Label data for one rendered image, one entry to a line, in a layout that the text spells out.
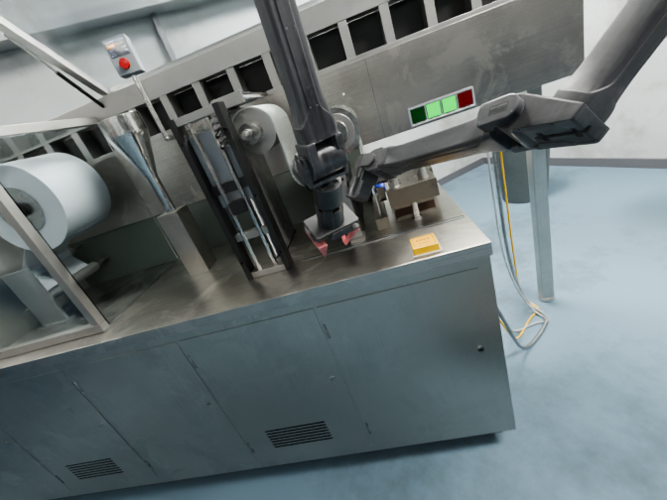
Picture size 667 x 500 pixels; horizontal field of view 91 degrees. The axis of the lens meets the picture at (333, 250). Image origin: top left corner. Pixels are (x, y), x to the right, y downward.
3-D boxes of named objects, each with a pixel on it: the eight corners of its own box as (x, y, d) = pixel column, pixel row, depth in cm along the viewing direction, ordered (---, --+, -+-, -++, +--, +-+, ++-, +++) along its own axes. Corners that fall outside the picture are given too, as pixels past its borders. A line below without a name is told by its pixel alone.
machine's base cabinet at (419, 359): (9, 519, 170) (-139, 410, 135) (97, 411, 227) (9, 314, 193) (519, 448, 122) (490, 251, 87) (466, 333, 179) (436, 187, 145)
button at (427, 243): (415, 257, 90) (413, 249, 89) (411, 246, 96) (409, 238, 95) (440, 250, 88) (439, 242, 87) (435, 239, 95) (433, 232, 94)
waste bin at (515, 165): (567, 187, 289) (564, 121, 266) (530, 209, 278) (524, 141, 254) (520, 184, 330) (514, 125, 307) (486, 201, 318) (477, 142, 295)
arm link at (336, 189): (320, 191, 58) (346, 179, 60) (302, 172, 62) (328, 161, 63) (324, 218, 63) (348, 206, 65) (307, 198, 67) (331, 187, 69)
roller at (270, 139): (243, 160, 108) (224, 117, 103) (263, 148, 131) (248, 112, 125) (282, 146, 106) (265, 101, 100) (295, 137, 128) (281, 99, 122)
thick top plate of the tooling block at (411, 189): (391, 208, 108) (386, 191, 106) (382, 180, 144) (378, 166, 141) (440, 194, 105) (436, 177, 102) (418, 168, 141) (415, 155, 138)
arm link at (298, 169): (303, 165, 54) (347, 146, 56) (274, 134, 60) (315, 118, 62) (312, 216, 63) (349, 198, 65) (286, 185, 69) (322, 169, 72)
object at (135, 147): (182, 280, 134) (98, 144, 112) (197, 264, 147) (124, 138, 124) (211, 272, 132) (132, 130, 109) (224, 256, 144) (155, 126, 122)
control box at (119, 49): (117, 76, 98) (96, 39, 94) (125, 79, 104) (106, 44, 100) (140, 68, 98) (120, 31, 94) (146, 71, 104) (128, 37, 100)
